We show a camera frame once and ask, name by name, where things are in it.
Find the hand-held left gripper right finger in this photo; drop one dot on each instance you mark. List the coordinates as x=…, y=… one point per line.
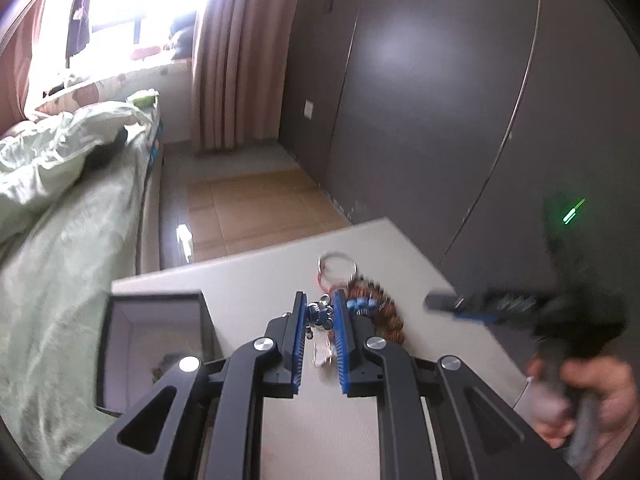
x=341, y=345

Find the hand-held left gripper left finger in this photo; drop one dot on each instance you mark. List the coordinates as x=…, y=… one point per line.
x=299, y=345

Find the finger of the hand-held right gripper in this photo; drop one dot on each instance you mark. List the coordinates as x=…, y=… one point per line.
x=480, y=306

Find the silver blue metal charm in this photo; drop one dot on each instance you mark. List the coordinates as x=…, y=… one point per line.
x=320, y=314

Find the black jewelry box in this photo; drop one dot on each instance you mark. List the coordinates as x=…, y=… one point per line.
x=150, y=330

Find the small silver jewelry piece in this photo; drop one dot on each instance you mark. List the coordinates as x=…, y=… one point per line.
x=324, y=355

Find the person's right hand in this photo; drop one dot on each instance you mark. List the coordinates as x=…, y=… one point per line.
x=612, y=395

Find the flattened brown cardboard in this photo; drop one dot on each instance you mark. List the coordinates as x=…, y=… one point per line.
x=260, y=215

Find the dark grey wardrobe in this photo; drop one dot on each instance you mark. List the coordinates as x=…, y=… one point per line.
x=425, y=85

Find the bed with green sheet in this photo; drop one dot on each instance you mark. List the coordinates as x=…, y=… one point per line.
x=65, y=285

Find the pink pleated curtain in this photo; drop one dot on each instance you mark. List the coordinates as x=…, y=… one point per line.
x=240, y=60

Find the small green cloth item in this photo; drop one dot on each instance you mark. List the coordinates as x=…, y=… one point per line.
x=142, y=97

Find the pale green quilt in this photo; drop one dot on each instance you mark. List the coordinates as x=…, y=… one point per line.
x=55, y=150

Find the bear print pillow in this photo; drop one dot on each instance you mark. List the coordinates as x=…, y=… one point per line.
x=95, y=91

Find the dark cushions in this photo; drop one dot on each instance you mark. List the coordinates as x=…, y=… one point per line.
x=181, y=37

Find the red cloth item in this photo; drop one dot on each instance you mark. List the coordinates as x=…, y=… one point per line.
x=145, y=53

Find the hanging dark clothes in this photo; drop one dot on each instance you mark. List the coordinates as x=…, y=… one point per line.
x=82, y=5

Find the white wall socket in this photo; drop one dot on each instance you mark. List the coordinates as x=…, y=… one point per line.
x=309, y=109

